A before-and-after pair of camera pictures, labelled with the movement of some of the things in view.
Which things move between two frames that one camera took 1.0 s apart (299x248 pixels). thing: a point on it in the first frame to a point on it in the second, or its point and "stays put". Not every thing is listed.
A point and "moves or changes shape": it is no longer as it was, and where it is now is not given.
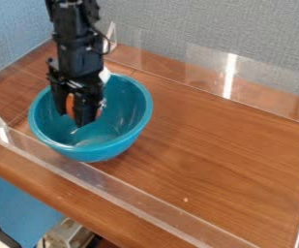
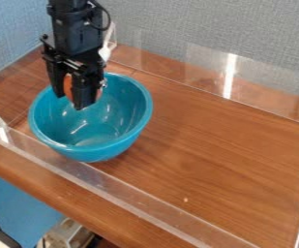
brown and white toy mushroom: x=70 y=107 moves or changes shape
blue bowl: x=102 y=140 stays put
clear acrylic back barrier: x=265 y=73 stays put
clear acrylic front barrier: x=108 y=189 stays put
